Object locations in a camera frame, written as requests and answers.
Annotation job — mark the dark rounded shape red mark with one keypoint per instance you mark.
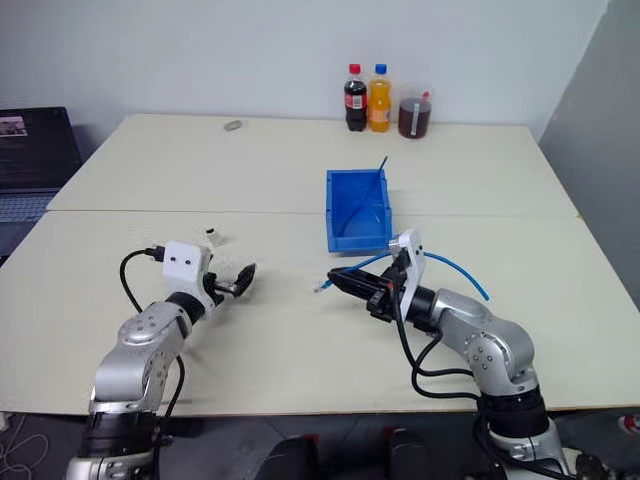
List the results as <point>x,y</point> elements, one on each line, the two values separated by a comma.
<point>292,460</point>
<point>410,457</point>

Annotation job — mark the red white round object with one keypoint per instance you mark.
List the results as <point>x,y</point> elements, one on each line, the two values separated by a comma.
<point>631,424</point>

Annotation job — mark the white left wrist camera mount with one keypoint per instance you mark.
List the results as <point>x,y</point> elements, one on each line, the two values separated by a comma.
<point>183,267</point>

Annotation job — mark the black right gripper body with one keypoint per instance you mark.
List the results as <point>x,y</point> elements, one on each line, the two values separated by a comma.
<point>387,300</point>

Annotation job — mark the blue plastic bin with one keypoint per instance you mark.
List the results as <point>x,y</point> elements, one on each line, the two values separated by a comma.
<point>340,200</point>

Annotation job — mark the orange soda bottle blue cap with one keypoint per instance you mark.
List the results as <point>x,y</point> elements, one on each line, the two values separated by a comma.
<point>379,105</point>

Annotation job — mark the black laptop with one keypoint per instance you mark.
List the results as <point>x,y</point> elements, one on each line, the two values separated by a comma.
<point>35,150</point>

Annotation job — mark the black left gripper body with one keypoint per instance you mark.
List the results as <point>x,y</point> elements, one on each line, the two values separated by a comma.
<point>216,289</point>

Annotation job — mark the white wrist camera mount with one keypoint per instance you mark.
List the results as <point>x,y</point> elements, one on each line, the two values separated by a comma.
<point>413,272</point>
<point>183,267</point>

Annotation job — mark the grey partition panel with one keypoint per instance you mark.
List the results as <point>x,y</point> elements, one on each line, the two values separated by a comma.
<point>600,150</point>

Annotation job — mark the clear jug dark liquid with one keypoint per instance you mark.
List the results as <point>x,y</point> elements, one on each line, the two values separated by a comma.
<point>415,117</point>

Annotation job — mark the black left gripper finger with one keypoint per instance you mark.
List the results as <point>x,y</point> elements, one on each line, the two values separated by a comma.
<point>246,278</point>

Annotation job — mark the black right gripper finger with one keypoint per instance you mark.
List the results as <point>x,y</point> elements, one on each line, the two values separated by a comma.
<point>362,292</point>
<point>357,279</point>

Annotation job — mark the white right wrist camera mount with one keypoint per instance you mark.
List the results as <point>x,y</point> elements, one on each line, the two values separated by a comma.
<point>413,272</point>

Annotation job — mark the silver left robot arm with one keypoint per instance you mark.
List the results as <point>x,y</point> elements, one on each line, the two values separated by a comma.
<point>145,345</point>

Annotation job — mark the cola bottle red cap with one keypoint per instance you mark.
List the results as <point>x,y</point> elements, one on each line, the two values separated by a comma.
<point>355,102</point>

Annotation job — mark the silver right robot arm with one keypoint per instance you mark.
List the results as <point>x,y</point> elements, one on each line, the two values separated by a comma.
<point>492,345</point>

